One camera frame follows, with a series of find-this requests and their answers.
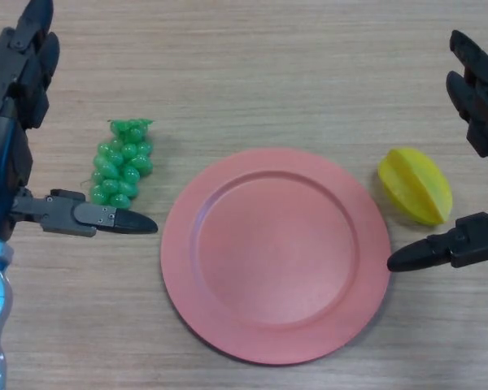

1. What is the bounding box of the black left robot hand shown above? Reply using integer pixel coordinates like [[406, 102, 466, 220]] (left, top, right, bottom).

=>
[[0, 0, 159, 245]]

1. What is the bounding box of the pink round plate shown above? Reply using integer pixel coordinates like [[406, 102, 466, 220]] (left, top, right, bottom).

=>
[[160, 148, 392, 366]]

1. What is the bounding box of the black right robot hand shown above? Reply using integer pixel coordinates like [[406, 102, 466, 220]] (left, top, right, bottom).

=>
[[386, 29, 488, 273]]

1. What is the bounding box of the yellow starfruit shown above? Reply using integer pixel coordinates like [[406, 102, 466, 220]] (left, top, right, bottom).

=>
[[377, 147, 454, 227]]

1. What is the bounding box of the green grape bunch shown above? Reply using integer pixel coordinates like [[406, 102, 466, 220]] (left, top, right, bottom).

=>
[[80, 117, 155, 209]]

